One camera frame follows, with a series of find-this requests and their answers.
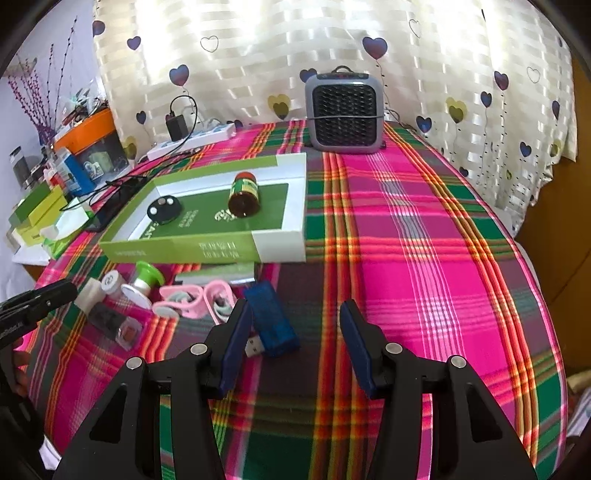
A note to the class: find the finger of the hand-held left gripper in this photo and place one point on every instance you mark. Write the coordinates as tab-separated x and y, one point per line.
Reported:
46	295

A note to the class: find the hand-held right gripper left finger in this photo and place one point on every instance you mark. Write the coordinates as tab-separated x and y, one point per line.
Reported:
235	346

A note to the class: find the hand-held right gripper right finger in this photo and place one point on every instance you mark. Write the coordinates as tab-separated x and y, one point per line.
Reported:
358	350

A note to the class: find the white usb charger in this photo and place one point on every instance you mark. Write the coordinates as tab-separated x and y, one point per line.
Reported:
90	295

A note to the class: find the blue translucent usb tester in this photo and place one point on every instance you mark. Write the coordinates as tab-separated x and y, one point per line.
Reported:
272	318

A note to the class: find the pink plastic clip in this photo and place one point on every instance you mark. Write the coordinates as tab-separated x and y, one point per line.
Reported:
210	300
184	311

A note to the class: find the black rectangular device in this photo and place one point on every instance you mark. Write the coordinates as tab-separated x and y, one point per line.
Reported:
106	323

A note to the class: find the white round cap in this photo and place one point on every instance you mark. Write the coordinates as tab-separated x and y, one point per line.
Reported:
111	281

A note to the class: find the white silver bar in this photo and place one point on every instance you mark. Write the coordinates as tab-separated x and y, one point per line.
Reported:
212	274

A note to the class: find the green and white cardboard box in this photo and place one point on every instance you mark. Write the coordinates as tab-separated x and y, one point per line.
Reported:
277	217

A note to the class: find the person's left hand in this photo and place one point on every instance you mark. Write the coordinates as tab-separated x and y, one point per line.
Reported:
21	371

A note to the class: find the green and white tissue pack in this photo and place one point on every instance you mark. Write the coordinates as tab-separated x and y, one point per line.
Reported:
64	230

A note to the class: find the lime green carton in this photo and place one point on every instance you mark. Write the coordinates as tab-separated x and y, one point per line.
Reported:
41	210

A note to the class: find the black smartphone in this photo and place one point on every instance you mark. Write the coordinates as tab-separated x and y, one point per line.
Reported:
108	217

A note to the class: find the blue carton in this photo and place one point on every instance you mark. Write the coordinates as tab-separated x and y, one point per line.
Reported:
76	175

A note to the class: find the plaid tablecloth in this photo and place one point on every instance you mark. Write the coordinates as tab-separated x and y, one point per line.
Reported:
438	254

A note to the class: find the dark glass jar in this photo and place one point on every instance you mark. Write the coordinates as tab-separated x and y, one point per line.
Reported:
23	168

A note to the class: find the black round disc white dots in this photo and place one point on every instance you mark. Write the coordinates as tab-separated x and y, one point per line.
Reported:
161	213

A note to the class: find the brown pill bottle red cap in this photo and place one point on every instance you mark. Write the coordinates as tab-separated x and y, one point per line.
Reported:
244	196

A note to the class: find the purple decorative branches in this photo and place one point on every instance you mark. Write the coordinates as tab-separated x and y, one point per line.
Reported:
44	124

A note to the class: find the orange-lidded storage box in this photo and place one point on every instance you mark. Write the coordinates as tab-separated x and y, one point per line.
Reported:
87	127

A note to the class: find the pile of small clutter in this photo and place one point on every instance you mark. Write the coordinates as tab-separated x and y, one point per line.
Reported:
78	106

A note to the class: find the black power adapter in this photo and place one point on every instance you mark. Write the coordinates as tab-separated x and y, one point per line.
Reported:
175	127

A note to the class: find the white power strip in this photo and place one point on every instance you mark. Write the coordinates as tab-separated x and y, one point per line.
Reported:
203	136

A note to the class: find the white plug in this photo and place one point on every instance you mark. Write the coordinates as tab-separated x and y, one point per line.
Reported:
211	124

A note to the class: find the brown wooden board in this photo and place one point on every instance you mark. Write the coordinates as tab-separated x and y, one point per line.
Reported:
563	221

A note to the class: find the heart print curtain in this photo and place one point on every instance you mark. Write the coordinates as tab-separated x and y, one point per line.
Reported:
277	55

